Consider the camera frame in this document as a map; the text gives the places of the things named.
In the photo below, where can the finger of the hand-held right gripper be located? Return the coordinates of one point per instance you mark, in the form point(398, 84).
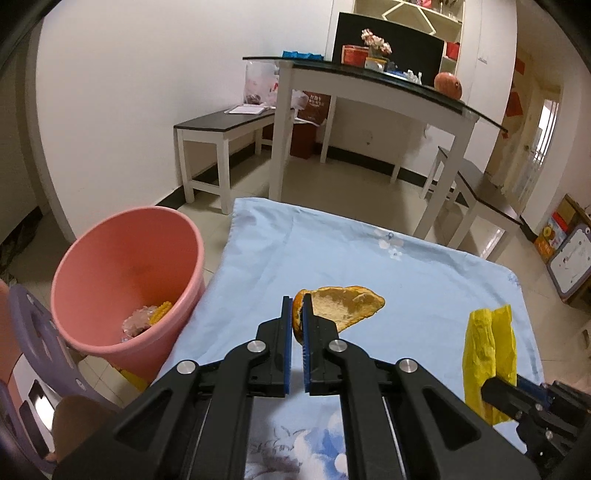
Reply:
point(531, 383)
point(503, 397)

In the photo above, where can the black flat screen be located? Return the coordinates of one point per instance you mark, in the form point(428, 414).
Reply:
point(415, 50)

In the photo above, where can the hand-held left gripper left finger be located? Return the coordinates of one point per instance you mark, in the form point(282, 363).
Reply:
point(286, 355)

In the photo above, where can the grey drawing board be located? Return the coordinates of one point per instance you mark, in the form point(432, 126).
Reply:
point(572, 263)

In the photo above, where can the white glass-top dining table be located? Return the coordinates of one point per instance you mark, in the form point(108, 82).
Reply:
point(281, 138)

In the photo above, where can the white bench with dark seat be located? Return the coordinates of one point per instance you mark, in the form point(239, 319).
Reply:
point(207, 122)
point(480, 184)

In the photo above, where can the pink plastic bucket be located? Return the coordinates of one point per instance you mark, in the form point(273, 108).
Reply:
point(120, 249)

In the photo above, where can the purple plastic stool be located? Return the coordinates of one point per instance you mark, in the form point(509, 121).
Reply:
point(41, 341)

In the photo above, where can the white appliance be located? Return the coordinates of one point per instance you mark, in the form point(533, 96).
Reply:
point(34, 401)

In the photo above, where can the dark red shopping bag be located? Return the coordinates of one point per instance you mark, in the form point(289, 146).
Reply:
point(307, 129)

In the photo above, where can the colourful cardboard box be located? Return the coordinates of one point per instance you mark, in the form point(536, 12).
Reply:
point(551, 235)

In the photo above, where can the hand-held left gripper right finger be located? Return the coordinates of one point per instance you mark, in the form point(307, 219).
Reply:
point(305, 364)

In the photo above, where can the red apple-shaped ornament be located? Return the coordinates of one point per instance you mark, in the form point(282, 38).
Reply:
point(448, 85)

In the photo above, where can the tan rounded object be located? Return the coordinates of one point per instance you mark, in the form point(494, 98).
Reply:
point(78, 429)

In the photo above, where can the white paper sheets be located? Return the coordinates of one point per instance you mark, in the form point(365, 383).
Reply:
point(244, 110)

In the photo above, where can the yellow plastic bag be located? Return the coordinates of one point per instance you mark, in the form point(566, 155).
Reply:
point(485, 350)

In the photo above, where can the blue packets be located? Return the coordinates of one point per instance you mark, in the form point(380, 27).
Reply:
point(302, 55)

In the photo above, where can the clear plastic bag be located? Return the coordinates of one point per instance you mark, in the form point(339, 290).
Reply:
point(261, 85)

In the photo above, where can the cream wall shelf unit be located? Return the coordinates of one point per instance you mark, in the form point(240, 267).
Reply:
point(452, 27)

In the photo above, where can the large orange peel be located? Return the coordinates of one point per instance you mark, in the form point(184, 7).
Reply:
point(346, 304)

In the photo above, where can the red tin box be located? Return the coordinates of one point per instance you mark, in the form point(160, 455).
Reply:
point(354, 55)

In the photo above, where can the light blue floral cloth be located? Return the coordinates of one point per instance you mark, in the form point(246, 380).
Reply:
point(323, 249)

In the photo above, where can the red paper wall decoration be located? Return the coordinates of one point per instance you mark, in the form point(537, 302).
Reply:
point(514, 104)

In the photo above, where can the yellow plastic item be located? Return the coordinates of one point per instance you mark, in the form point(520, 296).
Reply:
point(131, 378)

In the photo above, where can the pink flower bouquet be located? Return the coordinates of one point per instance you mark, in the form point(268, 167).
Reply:
point(376, 42)

